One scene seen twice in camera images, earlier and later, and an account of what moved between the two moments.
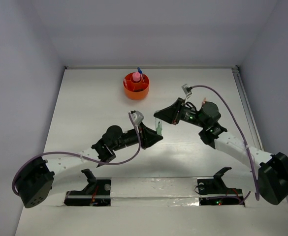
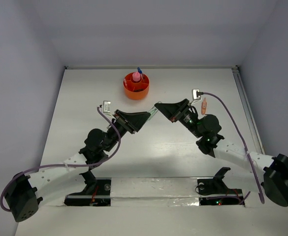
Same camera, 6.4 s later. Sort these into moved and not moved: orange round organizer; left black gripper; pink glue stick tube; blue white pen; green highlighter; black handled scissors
Moved: green highlighter; left black gripper
Not moved: orange round organizer; black handled scissors; pink glue stick tube; blue white pen
